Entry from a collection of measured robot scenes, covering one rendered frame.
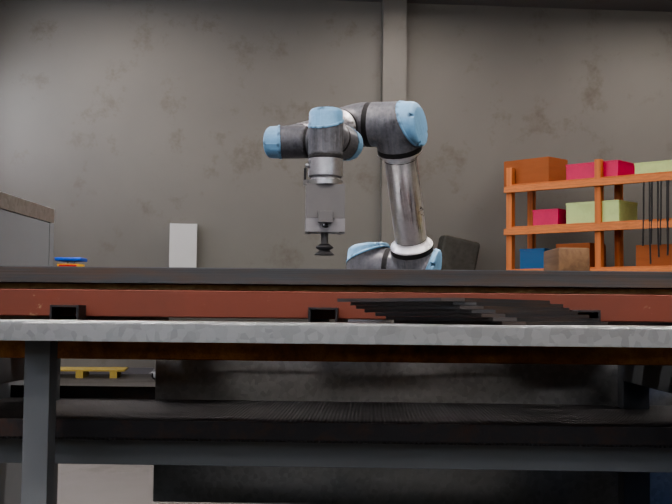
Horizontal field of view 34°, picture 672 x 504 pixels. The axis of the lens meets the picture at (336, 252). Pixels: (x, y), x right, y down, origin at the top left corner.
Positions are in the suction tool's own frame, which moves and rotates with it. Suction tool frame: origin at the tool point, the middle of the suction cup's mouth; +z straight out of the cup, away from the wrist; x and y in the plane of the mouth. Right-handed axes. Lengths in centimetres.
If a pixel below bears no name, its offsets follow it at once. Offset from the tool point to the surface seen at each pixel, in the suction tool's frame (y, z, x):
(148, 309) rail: -32, 12, -40
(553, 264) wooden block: 43, 3, -27
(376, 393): 14.4, 31.9, 34.7
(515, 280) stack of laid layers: 32, 7, -45
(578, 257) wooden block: 47, 2, -31
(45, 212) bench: -74, -14, 67
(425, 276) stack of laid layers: 16.1, 6.0, -44.1
